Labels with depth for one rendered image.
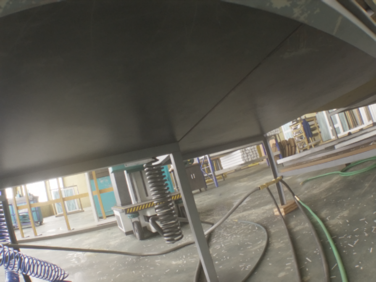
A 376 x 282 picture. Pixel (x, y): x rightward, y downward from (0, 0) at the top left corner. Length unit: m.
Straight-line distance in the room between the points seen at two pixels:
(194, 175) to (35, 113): 4.85
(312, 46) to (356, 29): 0.09
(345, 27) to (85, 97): 0.33
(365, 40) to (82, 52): 0.36
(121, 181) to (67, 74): 2.00
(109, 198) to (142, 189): 2.90
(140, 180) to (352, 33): 2.05
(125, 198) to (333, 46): 2.10
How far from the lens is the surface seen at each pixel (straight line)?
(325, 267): 0.72
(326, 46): 0.38
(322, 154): 1.34
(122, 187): 2.18
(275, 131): 6.33
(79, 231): 3.30
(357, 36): 0.31
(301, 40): 0.31
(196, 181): 5.04
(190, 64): 0.26
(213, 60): 0.26
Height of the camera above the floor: 0.43
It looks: 10 degrees up
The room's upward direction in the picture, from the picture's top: 16 degrees counter-clockwise
